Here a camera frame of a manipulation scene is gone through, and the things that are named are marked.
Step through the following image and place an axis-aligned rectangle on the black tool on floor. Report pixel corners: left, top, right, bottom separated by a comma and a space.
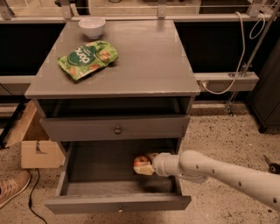
263, 156, 280, 174

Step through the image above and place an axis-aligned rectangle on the red apple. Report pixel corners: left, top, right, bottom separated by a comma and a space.
133, 156, 151, 166

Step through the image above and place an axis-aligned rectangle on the grey metal rail beam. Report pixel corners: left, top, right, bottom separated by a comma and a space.
194, 72, 259, 94

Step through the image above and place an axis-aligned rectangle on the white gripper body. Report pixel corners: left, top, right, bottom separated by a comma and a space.
152, 153, 181, 177

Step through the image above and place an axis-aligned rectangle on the dark grey cabinet right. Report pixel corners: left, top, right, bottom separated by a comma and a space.
248, 39, 280, 133

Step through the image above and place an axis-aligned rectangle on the open grey lower drawer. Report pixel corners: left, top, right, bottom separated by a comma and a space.
45, 139, 191, 214

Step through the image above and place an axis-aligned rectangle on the white cable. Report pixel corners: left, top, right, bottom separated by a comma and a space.
200, 11, 266, 95

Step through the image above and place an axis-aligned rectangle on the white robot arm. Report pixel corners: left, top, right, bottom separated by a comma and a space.
133, 150, 280, 212

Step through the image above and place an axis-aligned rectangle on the tan sneaker shoe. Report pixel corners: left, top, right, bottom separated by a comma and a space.
0, 171, 31, 208

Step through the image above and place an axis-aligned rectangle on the grey wooden drawer cabinet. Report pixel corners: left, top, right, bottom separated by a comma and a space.
24, 19, 201, 216

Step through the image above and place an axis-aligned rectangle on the green snack bag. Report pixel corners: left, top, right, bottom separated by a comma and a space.
57, 41, 118, 81

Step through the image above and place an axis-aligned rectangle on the white ceramic bowl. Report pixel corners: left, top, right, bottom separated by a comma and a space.
78, 17, 106, 39

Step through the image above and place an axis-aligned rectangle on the cardboard box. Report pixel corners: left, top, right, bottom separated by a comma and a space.
5, 101, 65, 169

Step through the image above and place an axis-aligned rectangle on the black floor cable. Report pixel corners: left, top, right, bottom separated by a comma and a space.
27, 168, 47, 224

